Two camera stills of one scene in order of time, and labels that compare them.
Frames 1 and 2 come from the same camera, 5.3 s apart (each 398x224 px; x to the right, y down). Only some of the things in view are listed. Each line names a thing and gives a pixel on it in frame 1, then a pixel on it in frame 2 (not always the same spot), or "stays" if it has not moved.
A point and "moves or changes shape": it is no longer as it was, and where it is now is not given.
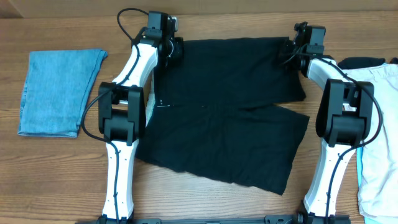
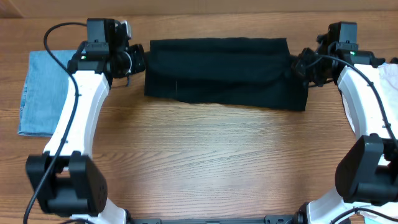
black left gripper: [178, 50] to [135, 50]
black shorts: [217, 114] moves or changes shape
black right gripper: [286, 50] to [301, 65]
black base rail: [283, 219] stays
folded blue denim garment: [57, 89] stays
